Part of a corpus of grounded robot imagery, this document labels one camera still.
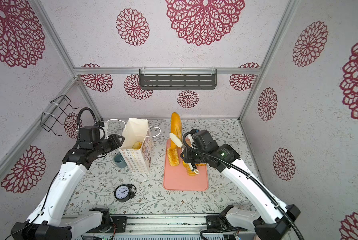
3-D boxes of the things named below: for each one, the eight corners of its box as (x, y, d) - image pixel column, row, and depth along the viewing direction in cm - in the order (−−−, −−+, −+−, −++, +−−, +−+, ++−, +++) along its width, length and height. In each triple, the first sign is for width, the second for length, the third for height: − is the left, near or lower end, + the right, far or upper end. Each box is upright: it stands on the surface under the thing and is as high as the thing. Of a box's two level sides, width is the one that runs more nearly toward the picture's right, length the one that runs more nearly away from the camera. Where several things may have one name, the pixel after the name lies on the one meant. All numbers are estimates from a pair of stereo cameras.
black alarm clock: (113, 202, 83) (111, 200, 80) (117, 186, 88) (115, 183, 86) (134, 202, 83) (132, 200, 80) (137, 186, 88) (135, 183, 86)
